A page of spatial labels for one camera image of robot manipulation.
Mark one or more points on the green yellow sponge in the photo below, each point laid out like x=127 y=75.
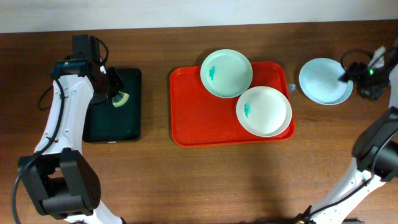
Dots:
x=120 y=99

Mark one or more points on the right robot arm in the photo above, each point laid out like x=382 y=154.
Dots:
x=374 y=152

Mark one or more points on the black plastic tray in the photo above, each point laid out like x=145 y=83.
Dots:
x=107 y=123

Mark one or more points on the red plastic tray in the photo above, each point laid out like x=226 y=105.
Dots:
x=199 y=118

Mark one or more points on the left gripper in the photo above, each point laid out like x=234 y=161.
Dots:
x=112 y=83

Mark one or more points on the mint green plate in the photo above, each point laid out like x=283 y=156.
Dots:
x=226 y=73

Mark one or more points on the white plate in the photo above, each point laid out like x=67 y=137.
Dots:
x=264 y=111

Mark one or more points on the light blue plate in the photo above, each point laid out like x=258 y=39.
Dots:
x=319 y=81

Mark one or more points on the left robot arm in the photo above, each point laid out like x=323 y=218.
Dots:
x=58 y=179

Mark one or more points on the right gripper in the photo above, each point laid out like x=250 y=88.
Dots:
x=352 y=73

